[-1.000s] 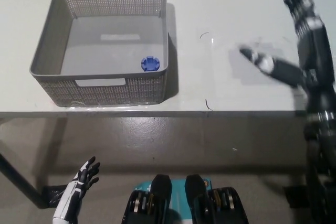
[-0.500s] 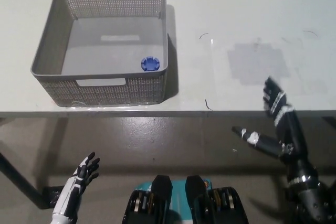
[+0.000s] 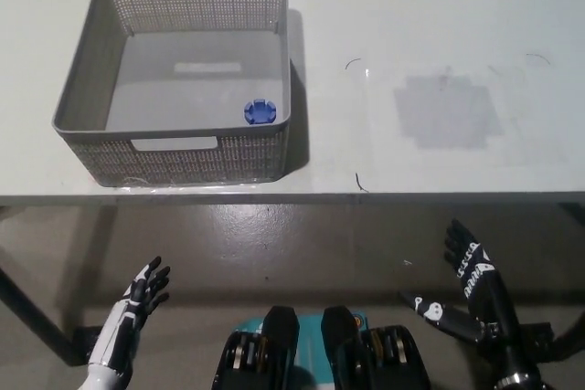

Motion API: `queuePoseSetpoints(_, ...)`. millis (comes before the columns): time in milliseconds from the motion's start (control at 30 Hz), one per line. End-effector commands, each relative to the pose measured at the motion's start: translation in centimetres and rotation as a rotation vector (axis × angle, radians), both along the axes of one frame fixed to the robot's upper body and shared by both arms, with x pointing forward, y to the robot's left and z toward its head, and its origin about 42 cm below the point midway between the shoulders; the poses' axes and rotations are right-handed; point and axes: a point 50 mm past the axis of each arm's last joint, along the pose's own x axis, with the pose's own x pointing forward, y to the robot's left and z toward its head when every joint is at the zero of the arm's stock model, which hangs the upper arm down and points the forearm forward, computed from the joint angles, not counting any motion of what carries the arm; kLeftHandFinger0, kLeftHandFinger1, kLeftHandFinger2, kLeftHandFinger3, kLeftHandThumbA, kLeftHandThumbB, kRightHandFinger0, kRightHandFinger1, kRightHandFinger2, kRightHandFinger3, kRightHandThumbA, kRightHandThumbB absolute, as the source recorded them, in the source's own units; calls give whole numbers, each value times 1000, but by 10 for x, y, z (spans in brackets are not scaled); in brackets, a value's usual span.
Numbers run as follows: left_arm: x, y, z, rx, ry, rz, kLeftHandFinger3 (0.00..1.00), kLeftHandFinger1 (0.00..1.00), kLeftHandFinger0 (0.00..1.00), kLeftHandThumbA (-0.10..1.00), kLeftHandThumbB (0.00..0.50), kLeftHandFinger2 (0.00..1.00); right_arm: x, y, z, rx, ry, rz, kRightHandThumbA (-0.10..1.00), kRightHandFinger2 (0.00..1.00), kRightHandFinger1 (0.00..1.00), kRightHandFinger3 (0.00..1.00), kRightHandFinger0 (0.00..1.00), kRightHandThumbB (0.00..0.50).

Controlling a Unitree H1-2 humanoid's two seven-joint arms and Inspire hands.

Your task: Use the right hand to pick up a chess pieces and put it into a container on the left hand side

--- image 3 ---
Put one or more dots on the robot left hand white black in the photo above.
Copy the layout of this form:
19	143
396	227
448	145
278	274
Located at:
123	321

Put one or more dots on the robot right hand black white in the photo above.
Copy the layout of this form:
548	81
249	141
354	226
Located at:
489	298

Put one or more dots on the blue chess rook piece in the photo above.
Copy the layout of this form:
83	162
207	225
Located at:
259	112

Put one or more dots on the grey perforated plastic basket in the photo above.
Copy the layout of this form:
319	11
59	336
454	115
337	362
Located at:
196	84

